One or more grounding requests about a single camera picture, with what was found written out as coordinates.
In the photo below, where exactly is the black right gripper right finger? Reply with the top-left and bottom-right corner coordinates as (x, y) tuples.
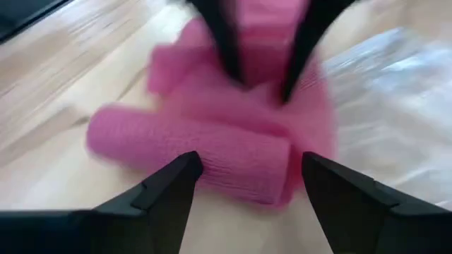
(302, 151), (452, 254)

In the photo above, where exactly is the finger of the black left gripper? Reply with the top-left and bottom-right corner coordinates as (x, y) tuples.
(281, 0), (356, 104)
(186, 0), (247, 85)

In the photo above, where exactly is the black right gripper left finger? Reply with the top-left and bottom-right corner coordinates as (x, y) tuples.
(0, 151), (205, 254)

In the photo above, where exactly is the pink elastic bandage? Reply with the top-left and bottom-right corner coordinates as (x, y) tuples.
(86, 0), (336, 209)

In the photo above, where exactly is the clear plastic bag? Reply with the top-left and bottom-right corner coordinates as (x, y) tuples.
(323, 28), (452, 209)

